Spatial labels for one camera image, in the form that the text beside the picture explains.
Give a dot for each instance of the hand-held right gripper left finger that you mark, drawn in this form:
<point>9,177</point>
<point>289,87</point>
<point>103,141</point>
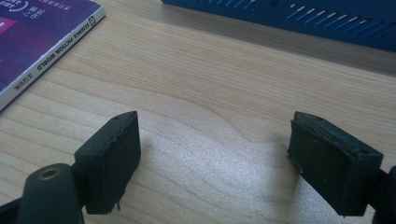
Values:
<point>107,168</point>

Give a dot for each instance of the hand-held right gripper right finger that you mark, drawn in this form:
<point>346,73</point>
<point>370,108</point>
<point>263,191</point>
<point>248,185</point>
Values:
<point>330,171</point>

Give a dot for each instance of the purple paperback book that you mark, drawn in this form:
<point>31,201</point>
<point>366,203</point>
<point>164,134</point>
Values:
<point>31,37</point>

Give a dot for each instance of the blue plastic file rack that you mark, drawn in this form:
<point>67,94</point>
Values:
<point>264,15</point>

